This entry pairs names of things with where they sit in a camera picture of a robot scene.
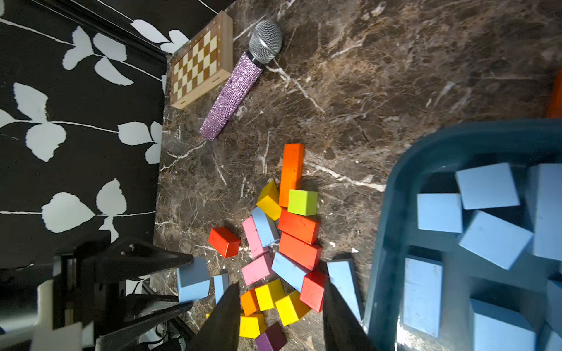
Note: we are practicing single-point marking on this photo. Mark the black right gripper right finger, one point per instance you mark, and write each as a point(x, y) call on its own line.
point(341, 330)

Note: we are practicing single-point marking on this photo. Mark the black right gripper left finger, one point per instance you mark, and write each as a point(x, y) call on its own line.
point(221, 329)

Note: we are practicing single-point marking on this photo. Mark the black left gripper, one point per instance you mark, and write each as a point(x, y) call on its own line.
point(89, 298)

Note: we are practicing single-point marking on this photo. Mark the light blue thin block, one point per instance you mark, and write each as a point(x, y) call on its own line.
point(422, 294)

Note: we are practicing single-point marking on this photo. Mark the light blue angled block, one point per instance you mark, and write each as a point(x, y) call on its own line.
point(265, 227)

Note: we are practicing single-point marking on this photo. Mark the light blue small cube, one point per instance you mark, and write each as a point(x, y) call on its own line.
point(497, 328)

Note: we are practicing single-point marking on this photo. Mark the light blue cube top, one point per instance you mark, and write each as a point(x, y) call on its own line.
point(487, 187)

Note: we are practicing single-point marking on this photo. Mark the light blue long block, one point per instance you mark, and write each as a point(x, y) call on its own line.
point(550, 335)

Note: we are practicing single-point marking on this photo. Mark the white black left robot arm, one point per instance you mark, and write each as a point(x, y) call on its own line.
point(26, 310)

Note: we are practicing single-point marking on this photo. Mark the long yellow block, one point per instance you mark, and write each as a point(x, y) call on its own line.
point(252, 326)

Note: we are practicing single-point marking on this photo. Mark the orange cube lower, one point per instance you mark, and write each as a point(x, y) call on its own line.
point(249, 303)

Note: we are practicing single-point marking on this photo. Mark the small red cube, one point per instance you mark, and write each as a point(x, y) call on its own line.
point(313, 291)

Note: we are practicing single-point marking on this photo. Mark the purple cube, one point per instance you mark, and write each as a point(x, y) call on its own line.
point(273, 339)

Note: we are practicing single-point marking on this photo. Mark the yellow cube lower centre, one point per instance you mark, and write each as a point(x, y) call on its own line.
point(291, 309)

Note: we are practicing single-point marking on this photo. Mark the yellow cube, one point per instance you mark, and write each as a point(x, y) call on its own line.
point(268, 294)
point(291, 309)

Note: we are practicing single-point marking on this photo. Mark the pink block lower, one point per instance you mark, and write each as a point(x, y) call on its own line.
point(258, 269)

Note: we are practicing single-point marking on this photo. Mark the pink block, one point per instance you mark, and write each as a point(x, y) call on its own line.
point(253, 239)
point(258, 269)

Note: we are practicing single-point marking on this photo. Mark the red block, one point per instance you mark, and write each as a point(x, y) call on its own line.
point(307, 255)
point(225, 242)
point(301, 227)

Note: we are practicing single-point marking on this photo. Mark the red block left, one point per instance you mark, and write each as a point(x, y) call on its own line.
point(225, 242)

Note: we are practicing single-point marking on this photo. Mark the pink block upper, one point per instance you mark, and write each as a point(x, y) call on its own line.
point(253, 239)

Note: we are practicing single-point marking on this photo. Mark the lime green cube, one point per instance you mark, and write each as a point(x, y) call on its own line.
point(303, 202)

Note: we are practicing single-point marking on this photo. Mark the yellow block upper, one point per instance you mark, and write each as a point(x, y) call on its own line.
point(268, 201)

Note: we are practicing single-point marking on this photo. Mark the small light blue tray block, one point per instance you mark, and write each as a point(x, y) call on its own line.
point(440, 212)

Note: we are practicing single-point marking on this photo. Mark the tall orange block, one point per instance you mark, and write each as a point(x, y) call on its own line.
point(292, 165)

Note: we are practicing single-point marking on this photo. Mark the light blue block on cube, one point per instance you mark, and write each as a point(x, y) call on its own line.
point(494, 239)

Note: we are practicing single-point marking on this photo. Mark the dark teal plastic tray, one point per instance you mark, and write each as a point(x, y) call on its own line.
point(429, 167)

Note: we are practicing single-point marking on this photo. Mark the wooden chessboard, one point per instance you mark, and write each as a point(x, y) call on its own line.
point(203, 63)

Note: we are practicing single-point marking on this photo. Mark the purple glitter microphone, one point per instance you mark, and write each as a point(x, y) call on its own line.
point(265, 44)

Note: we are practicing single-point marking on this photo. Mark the small orange cube right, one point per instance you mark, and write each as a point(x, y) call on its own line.
point(555, 107)

